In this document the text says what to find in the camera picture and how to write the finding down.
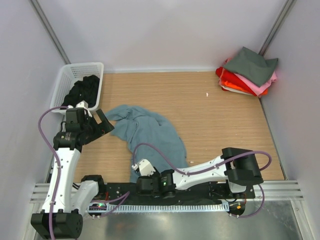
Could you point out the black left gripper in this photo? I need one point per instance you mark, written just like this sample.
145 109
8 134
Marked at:
101 128

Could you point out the grey folded t shirt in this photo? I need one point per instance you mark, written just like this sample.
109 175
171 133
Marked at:
252 66

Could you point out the grey metal corner post left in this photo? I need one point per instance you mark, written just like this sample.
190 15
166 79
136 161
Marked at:
49 30

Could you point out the grey metal corner post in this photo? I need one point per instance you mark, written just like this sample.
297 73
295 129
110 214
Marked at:
49 30
280 19

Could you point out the black t shirt in basket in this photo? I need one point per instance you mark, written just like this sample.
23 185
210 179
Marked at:
85 90

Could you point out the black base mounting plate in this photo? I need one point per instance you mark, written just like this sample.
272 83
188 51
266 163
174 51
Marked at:
208 193

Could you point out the aluminium frame rail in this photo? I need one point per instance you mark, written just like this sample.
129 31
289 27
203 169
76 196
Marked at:
274 190

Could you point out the white folded t shirt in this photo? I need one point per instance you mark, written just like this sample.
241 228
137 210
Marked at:
224 88

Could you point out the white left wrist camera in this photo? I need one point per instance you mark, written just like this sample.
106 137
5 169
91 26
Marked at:
82 105

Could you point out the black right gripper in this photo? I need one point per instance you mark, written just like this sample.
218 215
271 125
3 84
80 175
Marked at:
156 174

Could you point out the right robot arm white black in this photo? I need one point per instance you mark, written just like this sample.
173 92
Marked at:
237 167

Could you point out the grey metal corner post right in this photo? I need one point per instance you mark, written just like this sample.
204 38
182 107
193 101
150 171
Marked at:
280 19

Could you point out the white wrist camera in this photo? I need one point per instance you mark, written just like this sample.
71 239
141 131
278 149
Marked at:
144 168
82 105

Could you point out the white plastic laundry basket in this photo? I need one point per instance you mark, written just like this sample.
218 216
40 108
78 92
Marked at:
71 73

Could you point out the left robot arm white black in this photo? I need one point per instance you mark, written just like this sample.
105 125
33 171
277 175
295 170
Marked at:
62 213

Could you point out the light blue t shirt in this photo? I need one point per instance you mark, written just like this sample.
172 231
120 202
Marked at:
136 125

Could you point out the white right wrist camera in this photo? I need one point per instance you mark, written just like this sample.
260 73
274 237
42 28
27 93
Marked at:
144 168

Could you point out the red folded t shirt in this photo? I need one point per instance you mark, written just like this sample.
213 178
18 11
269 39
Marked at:
236 79

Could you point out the white slotted cable duct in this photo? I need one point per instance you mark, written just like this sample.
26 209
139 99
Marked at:
100 208

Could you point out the pink folded t shirt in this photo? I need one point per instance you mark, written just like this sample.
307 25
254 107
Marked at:
257 89

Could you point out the orange folded t shirt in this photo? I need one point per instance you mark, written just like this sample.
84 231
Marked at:
245 90

